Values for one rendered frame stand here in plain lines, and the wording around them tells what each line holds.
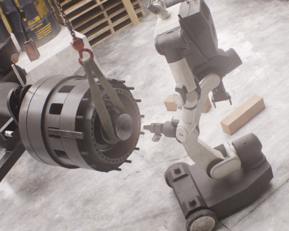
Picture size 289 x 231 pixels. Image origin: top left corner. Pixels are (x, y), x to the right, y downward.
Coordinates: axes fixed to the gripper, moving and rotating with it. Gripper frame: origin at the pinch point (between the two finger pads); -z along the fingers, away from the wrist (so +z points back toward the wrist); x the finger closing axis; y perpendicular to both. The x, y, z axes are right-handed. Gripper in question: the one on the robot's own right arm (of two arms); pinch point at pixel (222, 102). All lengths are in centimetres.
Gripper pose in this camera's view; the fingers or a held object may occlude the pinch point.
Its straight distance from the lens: 309.8
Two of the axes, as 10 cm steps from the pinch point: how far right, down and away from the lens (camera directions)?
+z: -3.5, -7.3, -5.9
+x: -9.3, 1.7, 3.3
